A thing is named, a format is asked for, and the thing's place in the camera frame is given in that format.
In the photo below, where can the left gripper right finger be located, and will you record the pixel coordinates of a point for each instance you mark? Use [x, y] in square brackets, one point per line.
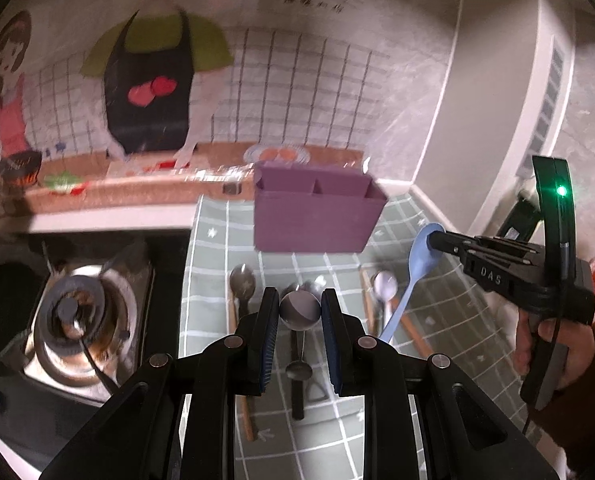
[348, 361]

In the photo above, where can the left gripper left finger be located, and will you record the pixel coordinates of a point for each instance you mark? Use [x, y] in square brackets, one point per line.
[259, 332]

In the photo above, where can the small metal measuring scoop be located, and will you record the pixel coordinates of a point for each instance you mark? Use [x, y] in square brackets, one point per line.
[300, 311]

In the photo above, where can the translucent grey spoon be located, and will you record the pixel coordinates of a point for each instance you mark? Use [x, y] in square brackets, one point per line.
[242, 284]

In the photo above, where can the white spoon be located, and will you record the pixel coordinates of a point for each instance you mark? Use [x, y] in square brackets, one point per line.
[385, 287]

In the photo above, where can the light blue plastic spoon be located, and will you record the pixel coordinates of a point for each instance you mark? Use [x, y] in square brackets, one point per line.
[423, 258]

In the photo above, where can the person's right hand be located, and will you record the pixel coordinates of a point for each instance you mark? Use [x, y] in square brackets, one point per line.
[577, 337]

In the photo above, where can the green grid table mat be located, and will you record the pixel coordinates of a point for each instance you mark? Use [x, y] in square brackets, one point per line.
[445, 309]

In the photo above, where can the purple utensil holder box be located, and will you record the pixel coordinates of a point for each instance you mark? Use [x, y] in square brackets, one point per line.
[306, 208]

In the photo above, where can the gas stove burner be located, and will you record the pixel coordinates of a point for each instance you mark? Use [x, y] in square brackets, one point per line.
[86, 333]

